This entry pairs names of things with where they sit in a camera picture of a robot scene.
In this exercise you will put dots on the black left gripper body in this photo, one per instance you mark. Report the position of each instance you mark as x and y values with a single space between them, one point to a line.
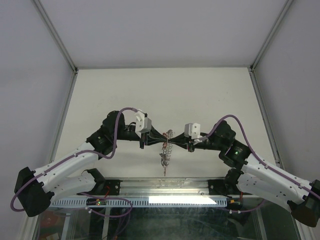
126 135

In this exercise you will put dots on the aluminium frame post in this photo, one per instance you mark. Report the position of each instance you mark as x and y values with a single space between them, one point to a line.
39 7
272 33

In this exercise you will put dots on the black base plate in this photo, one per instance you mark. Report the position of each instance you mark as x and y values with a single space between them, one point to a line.
108 187
223 187

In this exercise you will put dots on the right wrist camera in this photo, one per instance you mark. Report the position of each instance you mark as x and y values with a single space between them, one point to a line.
192 131

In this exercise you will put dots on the right aluminium frame post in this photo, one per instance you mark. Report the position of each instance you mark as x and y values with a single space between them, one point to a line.
272 33

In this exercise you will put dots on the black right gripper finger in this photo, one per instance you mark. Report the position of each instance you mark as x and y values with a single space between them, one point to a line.
181 138
181 145

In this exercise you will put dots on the aluminium mounting rail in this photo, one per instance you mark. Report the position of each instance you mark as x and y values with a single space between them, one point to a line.
129 188

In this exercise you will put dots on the white slotted cable duct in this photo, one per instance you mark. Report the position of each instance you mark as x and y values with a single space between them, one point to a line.
174 201

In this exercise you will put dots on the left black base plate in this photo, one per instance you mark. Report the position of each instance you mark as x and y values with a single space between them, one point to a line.
108 187

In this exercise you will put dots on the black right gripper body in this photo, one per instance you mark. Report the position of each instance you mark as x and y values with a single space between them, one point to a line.
203 145

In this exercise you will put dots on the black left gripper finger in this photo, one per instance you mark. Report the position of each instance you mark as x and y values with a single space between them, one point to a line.
156 141
154 134

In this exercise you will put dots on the left aluminium frame post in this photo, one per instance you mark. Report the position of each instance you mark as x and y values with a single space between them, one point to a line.
39 7

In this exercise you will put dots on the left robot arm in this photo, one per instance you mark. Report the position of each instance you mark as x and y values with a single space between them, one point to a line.
101 144

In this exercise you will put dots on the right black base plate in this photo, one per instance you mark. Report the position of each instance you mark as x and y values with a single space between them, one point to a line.
223 187

